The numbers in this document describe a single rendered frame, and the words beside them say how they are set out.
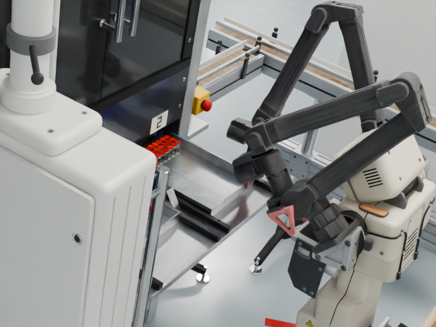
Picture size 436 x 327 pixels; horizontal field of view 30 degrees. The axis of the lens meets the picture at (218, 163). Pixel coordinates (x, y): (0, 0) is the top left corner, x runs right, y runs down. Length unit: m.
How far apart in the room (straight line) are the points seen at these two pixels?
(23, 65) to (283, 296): 2.33
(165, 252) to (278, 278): 1.43
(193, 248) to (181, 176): 0.35
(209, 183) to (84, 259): 1.17
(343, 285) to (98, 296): 0.91
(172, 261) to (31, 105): 0.93
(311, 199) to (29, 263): 0.71
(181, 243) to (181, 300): 1.13
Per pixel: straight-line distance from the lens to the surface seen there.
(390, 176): 2.04
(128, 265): 1.62
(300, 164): 3.54
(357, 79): 2.33
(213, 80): 3.12
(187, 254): 2.34
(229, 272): 3.66
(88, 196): 1.42
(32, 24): 1.45
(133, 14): 2.17
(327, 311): 2.32
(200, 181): 2.63
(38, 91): 1.52
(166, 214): 2.46
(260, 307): 3.53
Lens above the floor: 2.38
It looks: 33 degrees down
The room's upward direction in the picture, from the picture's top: 12 degrees clockwise
